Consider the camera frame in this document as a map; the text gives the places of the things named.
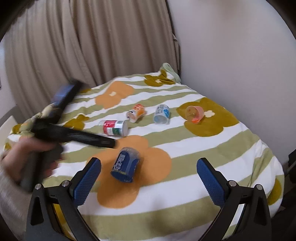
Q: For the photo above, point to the blue clear plastic cup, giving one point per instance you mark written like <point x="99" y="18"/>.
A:
<point x="125" y="165"/>

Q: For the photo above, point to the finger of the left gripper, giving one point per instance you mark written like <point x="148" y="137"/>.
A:
<point x="62" y="98"/>
<point x="86" y="138"/>

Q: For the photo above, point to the person's left hand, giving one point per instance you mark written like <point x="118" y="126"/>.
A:
<point x="17" y="157"/>

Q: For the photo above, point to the floral striped green white blanket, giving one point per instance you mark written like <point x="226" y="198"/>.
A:
<point x="166" y="200"/>

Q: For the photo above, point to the red green white cup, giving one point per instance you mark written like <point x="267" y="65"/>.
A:
<point x="118" y="128"/>

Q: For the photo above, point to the white fluffy sleeve forearm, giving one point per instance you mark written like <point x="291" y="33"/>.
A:
<point x="14" y="205"/>

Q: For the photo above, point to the white blue printed cup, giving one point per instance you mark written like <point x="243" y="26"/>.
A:
<point x="162" y="114"/>

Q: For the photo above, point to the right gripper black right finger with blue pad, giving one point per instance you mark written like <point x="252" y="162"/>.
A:
<point x="254" y="222"/>

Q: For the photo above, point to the beige curtain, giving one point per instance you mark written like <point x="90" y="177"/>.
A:
<point x="51" y="42"/>

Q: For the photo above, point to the pink orange plastic cup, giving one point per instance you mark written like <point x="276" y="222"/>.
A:
<point x="194" y="114"/>

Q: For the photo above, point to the orange white printed cup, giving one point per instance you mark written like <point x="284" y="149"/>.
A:
<point x="137" y="112"/>

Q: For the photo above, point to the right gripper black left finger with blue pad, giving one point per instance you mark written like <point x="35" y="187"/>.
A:
<point x="43" y="222"/>

